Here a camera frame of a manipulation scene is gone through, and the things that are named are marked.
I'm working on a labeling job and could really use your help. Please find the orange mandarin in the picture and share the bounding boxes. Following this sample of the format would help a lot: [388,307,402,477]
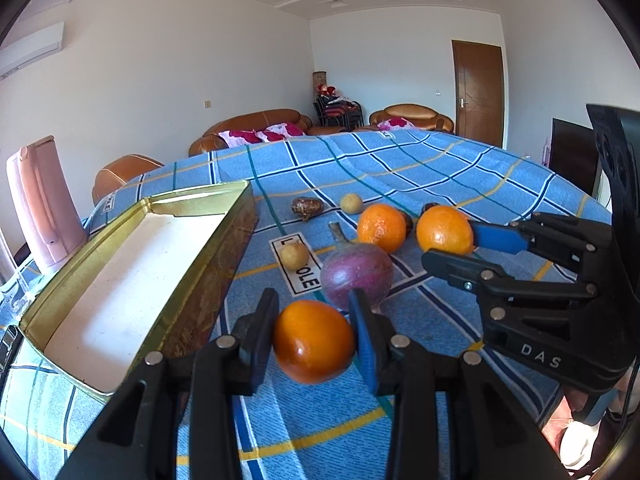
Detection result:
[416,205,474,255]
[357,204,408,254]

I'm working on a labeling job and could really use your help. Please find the small yellow longan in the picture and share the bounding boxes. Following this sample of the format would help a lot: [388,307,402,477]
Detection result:
[279,242,309,271]
[340,193,363,214]

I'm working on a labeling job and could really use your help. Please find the smooth orange kumquat fruit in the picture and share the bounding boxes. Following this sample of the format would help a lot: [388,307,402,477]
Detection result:
[272,300,355,385]

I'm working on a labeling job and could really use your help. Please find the person's right hand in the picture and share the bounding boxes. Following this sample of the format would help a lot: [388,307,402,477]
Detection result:
[542,398,617,476]

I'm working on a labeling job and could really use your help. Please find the black television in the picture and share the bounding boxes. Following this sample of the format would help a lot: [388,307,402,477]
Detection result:
[549,118,601,197]

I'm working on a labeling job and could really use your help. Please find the gold rectangular tin box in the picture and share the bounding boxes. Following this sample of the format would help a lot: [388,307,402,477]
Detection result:
[18,181,257,403]

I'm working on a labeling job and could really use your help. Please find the brown leather armchair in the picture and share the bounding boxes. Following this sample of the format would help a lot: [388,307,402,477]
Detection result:
[92,154,163,205]
[369,103,454,133]

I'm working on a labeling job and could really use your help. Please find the armchair pink floral cushion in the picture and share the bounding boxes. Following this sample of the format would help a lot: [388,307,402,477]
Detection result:
[376,116,416,131]

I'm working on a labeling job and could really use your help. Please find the stacked dark chairs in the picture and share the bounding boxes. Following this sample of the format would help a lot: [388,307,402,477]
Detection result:
[314,96,364,131]

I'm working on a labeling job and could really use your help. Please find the brown wooden door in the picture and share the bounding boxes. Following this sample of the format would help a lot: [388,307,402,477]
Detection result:
[451,40,504,148]

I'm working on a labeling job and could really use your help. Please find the brown leather near armchair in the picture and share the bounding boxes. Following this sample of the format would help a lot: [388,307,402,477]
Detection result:
[92,154,163,205]

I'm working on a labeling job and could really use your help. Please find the brown leather long sofa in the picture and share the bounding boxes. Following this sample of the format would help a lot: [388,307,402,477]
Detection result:
[188,108,346,156]

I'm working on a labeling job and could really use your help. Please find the pink electric kettle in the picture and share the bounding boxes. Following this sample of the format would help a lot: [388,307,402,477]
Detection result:
[6,136,88,275]

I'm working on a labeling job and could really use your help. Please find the white wall air conditioner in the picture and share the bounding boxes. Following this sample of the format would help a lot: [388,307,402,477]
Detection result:
[0,22,65,79]

